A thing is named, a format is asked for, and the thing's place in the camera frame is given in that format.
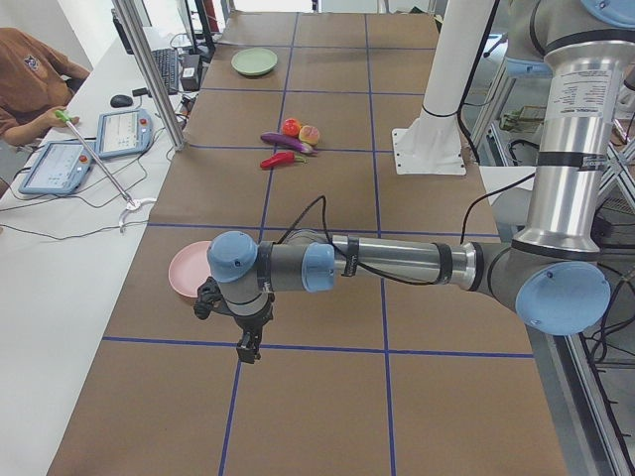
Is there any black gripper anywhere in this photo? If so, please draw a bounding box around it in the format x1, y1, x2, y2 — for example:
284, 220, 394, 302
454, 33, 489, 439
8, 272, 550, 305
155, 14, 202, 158
234, 304, 273, 363

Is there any red chili pepper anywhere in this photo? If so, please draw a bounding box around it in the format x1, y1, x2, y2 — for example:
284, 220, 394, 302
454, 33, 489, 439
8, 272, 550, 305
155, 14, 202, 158
260, 151, 307, 171

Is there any purple eggplant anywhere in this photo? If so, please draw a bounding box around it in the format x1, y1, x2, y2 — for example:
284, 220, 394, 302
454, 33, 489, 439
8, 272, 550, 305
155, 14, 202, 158
260, 132, 316, 156

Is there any red pomegranate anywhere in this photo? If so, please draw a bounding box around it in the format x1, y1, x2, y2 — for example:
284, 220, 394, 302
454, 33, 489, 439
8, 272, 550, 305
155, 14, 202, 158
281, 118, 303, 138

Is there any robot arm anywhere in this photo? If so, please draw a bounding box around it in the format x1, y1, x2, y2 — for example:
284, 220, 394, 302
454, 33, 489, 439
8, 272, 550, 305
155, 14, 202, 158
194, 1, 634, 363

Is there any pink plate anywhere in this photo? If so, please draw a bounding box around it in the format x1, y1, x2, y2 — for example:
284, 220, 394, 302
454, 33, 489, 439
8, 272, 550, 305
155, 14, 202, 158
168, 241, 210, 298

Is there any peach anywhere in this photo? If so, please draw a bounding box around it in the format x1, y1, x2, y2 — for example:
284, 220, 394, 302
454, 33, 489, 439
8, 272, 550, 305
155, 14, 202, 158
298, 125, 321, 146

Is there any far teach pendant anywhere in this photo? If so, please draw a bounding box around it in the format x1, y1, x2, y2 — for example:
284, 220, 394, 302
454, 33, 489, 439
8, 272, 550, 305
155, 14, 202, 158
95, 109, 153, 159

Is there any teach pendant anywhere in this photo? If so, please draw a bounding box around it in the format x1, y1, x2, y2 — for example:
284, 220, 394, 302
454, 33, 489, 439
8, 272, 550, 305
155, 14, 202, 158
19, 141, 92, 195
95, 109, 153, 159

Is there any near teach pendant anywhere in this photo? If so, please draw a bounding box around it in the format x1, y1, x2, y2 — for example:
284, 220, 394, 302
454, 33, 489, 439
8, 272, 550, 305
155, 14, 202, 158
19, 141, 92, 195

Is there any black computer mouse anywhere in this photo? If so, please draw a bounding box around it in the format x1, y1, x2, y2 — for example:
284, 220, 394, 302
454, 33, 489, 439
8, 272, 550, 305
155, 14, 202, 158
109, 94, 134, 108

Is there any green plate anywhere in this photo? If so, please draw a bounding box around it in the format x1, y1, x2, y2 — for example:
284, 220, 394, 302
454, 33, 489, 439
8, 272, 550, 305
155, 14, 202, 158
231, 48, 278, 77

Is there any black keyboard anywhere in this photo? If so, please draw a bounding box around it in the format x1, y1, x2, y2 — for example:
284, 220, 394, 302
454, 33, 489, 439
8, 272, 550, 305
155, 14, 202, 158
151, 49, 180, 95

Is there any person in brown shirt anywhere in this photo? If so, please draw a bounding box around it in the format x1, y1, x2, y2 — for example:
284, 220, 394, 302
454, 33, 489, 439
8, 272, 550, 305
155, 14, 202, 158
1, 28, 90, 147

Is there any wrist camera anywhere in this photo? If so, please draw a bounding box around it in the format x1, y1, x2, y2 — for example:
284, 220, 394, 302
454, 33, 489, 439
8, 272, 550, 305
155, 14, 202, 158
193, 277, 223, 320

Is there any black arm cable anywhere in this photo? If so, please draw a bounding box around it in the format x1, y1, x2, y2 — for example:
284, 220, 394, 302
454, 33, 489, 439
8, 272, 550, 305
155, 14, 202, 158
275, 194, 447, 287

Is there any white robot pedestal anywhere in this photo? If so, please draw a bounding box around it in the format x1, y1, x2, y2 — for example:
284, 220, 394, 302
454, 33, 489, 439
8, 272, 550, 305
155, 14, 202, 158
392, 0, 497, 176

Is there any metal rod green handle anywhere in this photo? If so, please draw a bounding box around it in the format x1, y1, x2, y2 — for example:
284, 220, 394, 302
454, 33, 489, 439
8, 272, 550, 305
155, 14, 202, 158
54, 109, 135, 207

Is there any aluminium frame post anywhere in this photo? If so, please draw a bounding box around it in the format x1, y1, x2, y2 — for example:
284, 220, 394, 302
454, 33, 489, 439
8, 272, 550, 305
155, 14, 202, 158
112, 0, 186, 152

